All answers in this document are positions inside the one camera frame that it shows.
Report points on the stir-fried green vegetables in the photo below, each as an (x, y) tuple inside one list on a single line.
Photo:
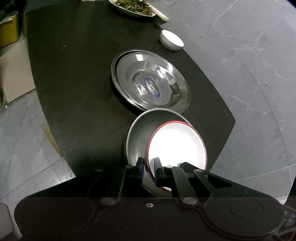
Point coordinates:
[(134, 4)]

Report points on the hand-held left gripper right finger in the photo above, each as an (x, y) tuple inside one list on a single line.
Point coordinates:
[(157, 172)]

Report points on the white bowl with red rim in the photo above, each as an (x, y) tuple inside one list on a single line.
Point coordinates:
[(171, 38), (175, 148)]

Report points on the steel plate with sticker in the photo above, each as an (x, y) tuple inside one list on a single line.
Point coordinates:
[(129, 74)]

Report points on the white oval plate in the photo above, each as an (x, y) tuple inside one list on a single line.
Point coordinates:
[(120, 8)]

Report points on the cardboard sheet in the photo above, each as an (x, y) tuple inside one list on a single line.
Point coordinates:
[(16, 74)]

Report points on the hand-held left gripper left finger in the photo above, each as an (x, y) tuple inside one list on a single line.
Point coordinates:
[(140, 169)]

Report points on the steel bowl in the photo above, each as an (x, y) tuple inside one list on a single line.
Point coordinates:
[(141, 134)]

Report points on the yellow box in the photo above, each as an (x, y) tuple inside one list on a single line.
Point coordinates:
[(9, 32)]

